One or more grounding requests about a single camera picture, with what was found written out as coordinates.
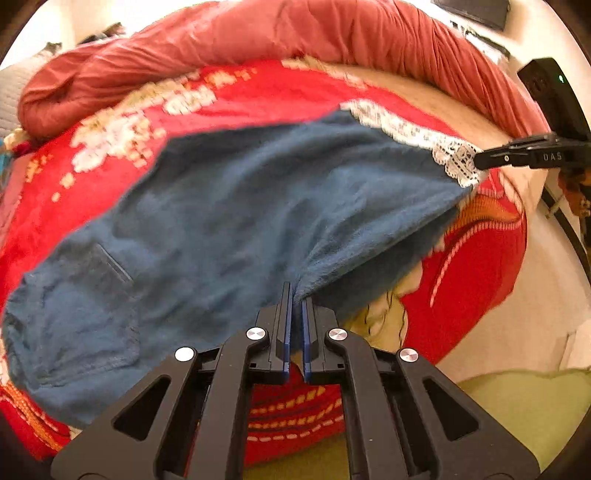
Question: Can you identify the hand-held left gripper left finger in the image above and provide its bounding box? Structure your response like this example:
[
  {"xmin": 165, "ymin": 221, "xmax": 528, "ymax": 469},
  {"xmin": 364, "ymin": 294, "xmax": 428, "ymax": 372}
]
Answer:
[{"xmin": 50, "ymin": 281, "xmax": 296, "ymax": 480}]

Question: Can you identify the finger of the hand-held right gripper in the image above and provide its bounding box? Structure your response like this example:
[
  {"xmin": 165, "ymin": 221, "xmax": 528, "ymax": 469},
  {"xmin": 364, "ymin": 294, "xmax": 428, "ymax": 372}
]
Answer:
[{"xmin": 475, "ymin": 135, "xmax": 536, "ymax": 171}]

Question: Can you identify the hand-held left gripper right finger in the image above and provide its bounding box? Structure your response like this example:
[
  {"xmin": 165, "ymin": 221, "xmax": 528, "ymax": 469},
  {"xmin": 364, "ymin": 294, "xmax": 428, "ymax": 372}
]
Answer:
[{"xmin": 301, "ymin": 298, "xmax": 541, "ymax": 480}]

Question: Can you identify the blue denim pants lace trim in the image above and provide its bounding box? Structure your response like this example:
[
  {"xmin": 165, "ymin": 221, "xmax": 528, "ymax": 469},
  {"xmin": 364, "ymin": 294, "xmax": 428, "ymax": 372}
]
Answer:
[{"xmin": 2, "ymin": 99, "xmax": 485, "ymax": 430}]

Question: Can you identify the beige bed sheet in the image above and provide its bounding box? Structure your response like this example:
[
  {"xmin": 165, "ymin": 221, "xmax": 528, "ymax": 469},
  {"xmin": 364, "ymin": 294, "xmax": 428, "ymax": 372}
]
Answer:
[{"xmin": 332, "ymin": 65, "xmax": 546, "ymax": 222}]

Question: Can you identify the black flat screen monitor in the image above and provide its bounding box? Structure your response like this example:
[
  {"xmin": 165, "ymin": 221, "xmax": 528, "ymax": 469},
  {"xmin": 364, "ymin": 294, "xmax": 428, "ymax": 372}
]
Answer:
[{"xmin": 436, "ymin": 0, "xmax": 511, "ymax": 32}]

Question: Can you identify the rust red duvet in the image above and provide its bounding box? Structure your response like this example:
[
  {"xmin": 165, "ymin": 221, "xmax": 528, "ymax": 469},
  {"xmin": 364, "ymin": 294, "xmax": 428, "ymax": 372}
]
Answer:
[{"xmin": 18, "ymin": 0, "xmax": 550, "ymax": 139}]

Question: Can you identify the red floral blanket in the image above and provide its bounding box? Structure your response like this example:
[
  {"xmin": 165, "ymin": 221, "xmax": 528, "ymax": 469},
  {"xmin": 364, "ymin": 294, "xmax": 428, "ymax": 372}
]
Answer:
[{"xmin": 0, "ymin": 60, "xmax": 528, "ymax": 467}]

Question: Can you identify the pink quilted cover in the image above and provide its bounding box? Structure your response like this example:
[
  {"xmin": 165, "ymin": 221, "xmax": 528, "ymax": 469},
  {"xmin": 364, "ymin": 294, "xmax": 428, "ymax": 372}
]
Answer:
[{"xmin": 0, "ymin": 154, "xmax": 35, "ymax": 241}]

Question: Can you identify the grey quilted pillow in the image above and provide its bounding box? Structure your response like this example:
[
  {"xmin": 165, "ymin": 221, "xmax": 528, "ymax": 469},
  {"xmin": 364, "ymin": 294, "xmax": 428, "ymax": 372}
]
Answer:
[{"xmin": 0, "ymin": 48, "xmax": 61, "ymax": 139}]

